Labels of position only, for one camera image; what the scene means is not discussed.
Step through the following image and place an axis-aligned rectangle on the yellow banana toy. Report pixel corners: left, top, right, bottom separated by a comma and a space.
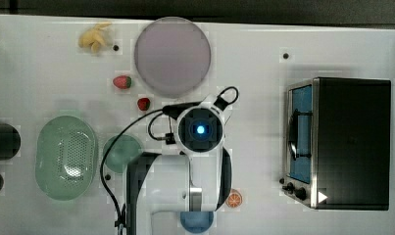
78, 22, 112, 54

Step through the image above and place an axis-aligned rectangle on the black toaster oven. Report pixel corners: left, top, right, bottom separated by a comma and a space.
279, 77, 392, 211

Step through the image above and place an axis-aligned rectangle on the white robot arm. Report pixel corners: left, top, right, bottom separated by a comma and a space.
124, 95, 231, 235

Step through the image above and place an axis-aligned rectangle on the green strainer basket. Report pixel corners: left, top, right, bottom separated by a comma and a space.
35, 116, 98, 201

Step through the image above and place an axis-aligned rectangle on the strawberry toy near bottle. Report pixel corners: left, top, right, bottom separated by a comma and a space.
137, 98, 151, 111

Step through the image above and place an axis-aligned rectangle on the green cup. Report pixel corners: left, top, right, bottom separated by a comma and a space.
103, 135, 142, 174

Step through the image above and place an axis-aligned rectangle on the orange slice toy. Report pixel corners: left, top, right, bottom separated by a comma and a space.
225, 189, 243, 209

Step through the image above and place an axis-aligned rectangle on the blue bowl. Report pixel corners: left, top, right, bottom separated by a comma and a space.
179, 211, 214, 234

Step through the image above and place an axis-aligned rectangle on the strawberry toy near plate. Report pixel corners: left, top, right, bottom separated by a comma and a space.
113, 75, 132, 89

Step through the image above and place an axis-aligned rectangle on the upper black cylinder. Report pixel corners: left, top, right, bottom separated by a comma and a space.
0, 123, 21, 161

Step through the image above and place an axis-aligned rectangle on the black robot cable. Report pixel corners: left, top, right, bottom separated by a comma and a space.
99, 86, 240, 235

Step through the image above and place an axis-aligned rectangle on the grey round plate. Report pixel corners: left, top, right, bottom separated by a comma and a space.
133, 17, 212, 98

